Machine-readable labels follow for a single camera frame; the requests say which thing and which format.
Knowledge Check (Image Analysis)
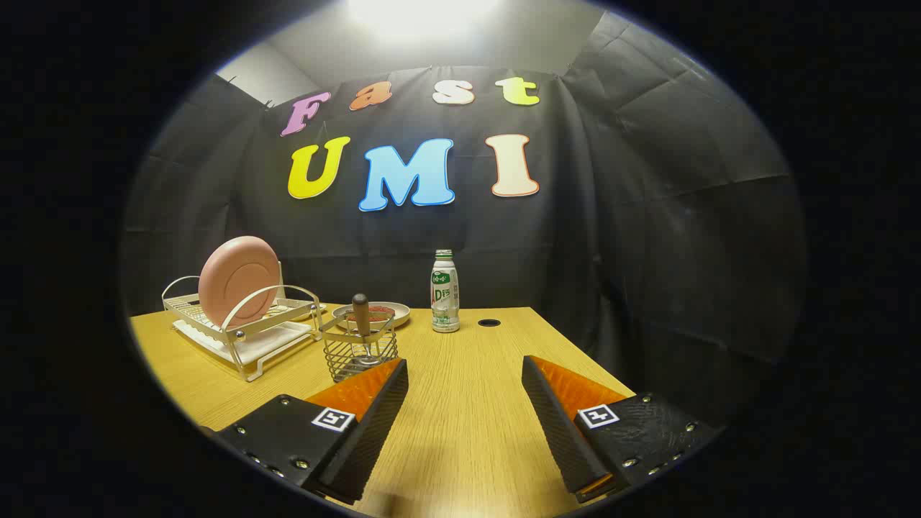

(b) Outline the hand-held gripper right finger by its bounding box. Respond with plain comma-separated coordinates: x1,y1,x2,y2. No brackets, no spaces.
521,355,721,504

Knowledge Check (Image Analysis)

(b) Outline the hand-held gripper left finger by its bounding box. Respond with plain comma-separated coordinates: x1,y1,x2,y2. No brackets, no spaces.
214,358,409,506

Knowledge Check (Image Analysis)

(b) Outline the metal wire basket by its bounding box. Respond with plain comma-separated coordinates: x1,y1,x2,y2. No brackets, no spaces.
319,308,399,383

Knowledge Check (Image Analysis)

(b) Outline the brown-handled metal spoon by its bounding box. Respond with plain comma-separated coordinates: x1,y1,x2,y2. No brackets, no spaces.
350,293,375,363

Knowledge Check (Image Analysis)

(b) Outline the white wire dish rack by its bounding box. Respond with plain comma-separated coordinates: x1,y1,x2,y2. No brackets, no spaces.
162,273,322,382

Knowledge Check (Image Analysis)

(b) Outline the pink plate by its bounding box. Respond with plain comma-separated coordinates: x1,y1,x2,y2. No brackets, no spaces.
199,236,281,330

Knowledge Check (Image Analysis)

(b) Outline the beige oval dish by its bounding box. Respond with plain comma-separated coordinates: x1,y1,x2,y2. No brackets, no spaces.
332,301,411,330

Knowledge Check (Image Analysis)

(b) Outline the white green-label drink bottle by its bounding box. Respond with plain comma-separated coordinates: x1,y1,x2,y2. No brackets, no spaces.
430,249,461,334

